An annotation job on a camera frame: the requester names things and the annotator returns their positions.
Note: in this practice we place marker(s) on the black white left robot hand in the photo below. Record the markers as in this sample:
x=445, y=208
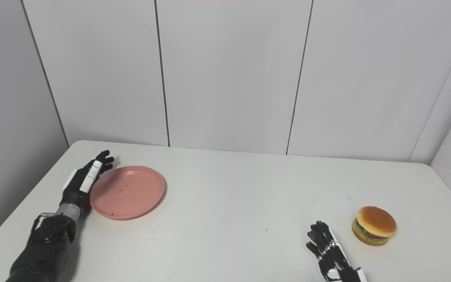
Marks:
x=82, y=180

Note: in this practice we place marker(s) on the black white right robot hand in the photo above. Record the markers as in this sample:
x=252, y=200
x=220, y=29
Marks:
x=333, y=256

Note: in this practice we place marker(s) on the pink round plate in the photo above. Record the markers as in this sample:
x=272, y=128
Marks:
x=127, y=192

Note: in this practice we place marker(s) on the toy hamburger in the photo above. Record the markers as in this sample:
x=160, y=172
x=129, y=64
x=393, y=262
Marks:
x=374, y=225

